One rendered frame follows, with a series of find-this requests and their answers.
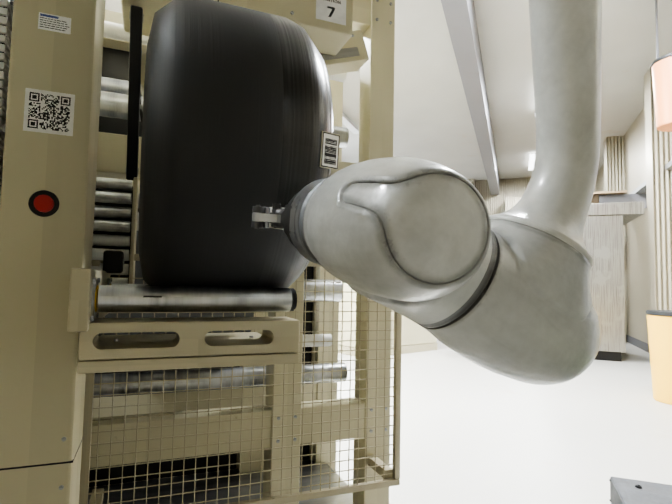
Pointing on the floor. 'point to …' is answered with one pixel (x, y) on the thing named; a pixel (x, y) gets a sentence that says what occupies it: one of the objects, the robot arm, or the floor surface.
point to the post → (46, 252)
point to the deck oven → (609, 271)
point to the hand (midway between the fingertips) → (278, 218)
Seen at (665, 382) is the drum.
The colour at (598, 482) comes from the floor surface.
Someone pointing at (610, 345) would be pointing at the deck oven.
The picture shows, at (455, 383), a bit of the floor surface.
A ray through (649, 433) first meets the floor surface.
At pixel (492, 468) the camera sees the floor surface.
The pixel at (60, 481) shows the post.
